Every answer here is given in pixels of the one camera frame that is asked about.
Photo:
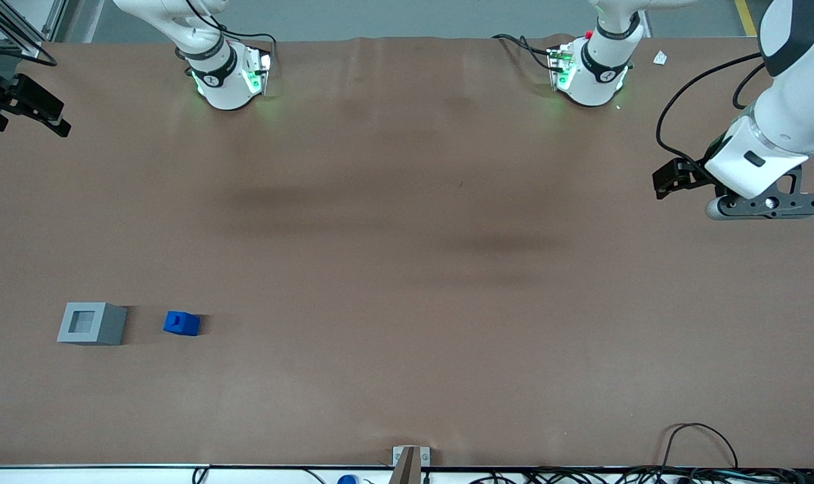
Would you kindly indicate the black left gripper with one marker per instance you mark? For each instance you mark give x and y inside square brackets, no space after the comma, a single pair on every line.
[693,173]

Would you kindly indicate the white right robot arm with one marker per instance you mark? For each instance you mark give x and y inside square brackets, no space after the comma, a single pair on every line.
[222,81]

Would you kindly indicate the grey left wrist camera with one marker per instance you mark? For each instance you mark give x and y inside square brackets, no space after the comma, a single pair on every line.
[769,205]

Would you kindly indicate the brown table cover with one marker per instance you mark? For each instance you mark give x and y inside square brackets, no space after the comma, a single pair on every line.
[406,302]

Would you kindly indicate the white paper scrap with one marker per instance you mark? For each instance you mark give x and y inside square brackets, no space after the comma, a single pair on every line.
[660,58]

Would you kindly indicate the blue plastic part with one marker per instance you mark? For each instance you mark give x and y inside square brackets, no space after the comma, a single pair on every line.
[181,324]

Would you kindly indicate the gray square base block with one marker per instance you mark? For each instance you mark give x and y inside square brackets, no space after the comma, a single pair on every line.
[111,324]

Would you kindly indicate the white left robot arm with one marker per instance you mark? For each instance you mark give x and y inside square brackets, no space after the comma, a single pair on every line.
[796,114]

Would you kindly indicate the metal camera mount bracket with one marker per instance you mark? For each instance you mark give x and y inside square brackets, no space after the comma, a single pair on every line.
[411,460]

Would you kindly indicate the aluminium frame profile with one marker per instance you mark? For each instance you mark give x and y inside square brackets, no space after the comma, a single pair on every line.
[17,17]

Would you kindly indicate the blue round cap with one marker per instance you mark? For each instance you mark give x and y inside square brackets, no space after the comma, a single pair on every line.
[347,480]

